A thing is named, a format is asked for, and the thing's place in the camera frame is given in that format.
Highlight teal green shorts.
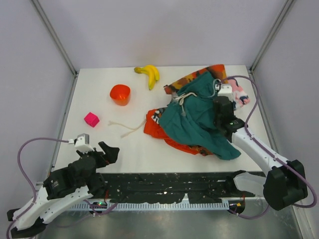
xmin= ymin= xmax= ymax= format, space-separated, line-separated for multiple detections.
xmin=159 ymin=72 xmax=241 ymax=160

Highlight orange shorts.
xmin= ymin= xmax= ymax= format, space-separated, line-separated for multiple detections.
xmin=144 ymin=109 xmax=213 ymax=156

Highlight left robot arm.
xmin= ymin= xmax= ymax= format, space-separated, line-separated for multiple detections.
xmin=6 ymin=136 xmax=120 ymax=239

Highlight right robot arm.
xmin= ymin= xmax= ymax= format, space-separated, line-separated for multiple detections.
xmin=213 ymin=96 xmax=308 ymax=211

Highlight pink navy patterned cloth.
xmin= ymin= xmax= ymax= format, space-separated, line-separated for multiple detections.
xmin=228 ymin=79 xmax=250 ymax=110

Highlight orange camouflage cloth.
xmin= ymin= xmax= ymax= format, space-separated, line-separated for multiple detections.
xmin=164 ymin=64 xmax=226 ymax=95

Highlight black orange white patterned cloth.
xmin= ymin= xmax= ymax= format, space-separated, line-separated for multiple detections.
xmin=151 ymin=107 xmax=166 ymax=124

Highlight pink cube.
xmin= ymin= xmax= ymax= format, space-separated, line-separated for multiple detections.
xmin=84 ymin=112 xmax=100 ymax=127

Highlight orange plastic cup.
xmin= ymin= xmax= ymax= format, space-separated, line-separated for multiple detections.
xmin=110 ymin=84 xmax=131 ymax=106

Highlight yellow banana bunch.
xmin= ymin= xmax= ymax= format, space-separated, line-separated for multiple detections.
xmin=134 ymin=65 xmax=160 ymax=90

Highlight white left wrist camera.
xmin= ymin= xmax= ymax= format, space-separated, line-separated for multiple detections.
xmin=68 ymin=133 xmax=94 ymax=153

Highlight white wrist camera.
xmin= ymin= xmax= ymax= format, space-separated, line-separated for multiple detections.
xmin=215 ymin=83 xmax=233 ymax=98
xmin=68 ymin=133 xmax=94 ymax=153

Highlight cream drawstring cord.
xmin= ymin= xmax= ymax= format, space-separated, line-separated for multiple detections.
xmin=108 ymin=119 xmax=148 ymax=138

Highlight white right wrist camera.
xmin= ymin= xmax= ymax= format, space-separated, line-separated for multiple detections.
xmin=215 ymin=83 xmax=233 ymax=98

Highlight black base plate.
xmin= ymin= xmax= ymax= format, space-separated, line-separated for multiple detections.
xmin=102 ymin=172 xmax=255 ymax=204

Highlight white slotted cable duct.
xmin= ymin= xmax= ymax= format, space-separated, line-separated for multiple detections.
xmin=67 ymin=200 xmax=229 ymax=211

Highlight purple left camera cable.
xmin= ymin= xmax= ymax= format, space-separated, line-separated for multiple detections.
xmin=6 ymin=138 xmax=74 ymax=239

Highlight purple camera cable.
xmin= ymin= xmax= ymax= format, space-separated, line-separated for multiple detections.
xmin=6 ymin=138 xmax=74 ymax=239
xmin=220 ymin=75 xmax=310 ymax=208

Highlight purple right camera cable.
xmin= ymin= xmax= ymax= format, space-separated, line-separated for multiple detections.
xmin=220 ymin=75 xmax=310 ymax=208

